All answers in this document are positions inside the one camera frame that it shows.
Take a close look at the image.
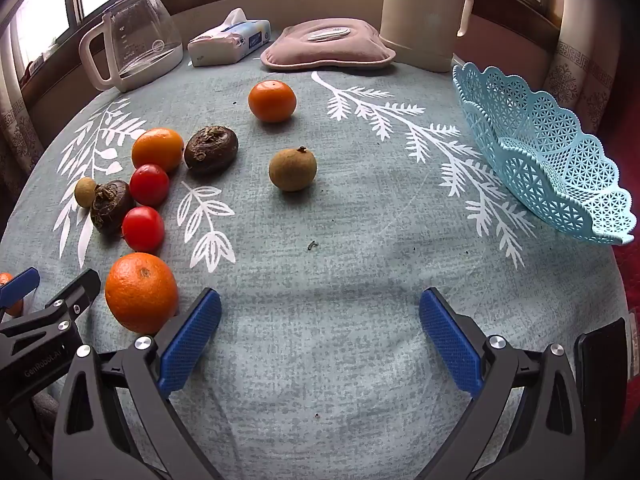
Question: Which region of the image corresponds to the teal leaf-print tablecloth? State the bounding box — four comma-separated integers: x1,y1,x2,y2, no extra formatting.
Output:
0,57,631,480

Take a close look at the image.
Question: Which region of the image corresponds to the red cherry tomato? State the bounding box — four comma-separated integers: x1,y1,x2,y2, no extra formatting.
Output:
129,163,171,207
122,206,166,253

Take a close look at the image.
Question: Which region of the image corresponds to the dark brown water chestnut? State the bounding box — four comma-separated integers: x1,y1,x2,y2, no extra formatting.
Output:
183,126,239,176
90,180,135,235

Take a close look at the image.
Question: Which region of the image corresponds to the pink heating pad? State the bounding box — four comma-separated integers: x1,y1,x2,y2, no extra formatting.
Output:
260,17,397,72

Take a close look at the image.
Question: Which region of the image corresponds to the glass kettle with white handle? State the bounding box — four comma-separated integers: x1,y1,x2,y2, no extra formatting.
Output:
78,0,185,93

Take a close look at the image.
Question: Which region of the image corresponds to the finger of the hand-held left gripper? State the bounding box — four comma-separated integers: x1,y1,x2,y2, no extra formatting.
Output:
0,268,101,386
0,267,41,312

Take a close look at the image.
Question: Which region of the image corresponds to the large brown longan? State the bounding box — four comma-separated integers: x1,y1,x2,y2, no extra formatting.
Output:
268,146,318,193

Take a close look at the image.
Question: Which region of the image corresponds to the beige patterned curtain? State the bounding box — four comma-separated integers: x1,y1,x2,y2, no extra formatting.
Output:
542,40,616,136
0,25,46,176

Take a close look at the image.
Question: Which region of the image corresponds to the small brown longan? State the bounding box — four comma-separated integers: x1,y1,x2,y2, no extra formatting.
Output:
74,177,97,208

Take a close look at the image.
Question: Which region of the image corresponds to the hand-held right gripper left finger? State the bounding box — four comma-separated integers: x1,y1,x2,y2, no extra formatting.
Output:
52,287,223,480

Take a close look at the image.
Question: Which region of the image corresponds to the white tissue pack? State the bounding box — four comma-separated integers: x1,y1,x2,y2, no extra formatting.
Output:
187,8,272,68

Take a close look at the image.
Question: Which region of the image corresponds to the large orange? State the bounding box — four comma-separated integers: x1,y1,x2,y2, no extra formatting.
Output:
105,252,180,335

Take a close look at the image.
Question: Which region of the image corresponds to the light blue plastic basket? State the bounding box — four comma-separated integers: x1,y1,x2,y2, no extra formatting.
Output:
452,61,637,247

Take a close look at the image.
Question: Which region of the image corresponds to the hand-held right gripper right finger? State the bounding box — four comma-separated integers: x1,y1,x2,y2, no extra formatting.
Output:
417,287,586,480

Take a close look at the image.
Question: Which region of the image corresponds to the cream thermos jug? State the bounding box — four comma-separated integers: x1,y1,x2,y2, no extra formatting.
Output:
378,0,474,73

